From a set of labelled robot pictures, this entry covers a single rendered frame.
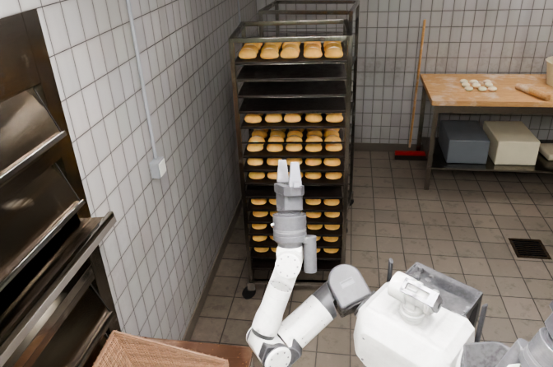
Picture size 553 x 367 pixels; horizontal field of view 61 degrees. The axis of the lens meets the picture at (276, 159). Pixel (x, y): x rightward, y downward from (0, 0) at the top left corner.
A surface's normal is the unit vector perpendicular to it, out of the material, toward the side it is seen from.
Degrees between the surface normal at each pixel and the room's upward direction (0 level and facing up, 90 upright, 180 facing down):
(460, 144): 90
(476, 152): 90
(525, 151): 90
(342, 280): 34
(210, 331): 0
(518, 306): 0
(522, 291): 0
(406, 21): 90
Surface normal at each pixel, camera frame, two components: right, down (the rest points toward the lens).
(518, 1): -0.14, 0.45
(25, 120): 0.91, -0.28
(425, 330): -0.04, -0.89
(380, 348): -0.69, 0.36
